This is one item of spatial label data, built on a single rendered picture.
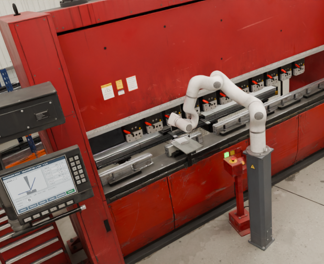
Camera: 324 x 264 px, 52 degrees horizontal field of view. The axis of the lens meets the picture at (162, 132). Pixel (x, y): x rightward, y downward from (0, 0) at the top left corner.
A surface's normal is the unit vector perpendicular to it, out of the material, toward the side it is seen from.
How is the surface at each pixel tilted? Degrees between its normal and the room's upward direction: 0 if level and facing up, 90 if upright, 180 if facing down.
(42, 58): 90
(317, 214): 0
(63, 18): 90
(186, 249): 0
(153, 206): 90
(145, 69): 90
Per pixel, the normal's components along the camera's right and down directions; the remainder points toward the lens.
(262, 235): -0.06, 0.46
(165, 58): 0.49, 0.32
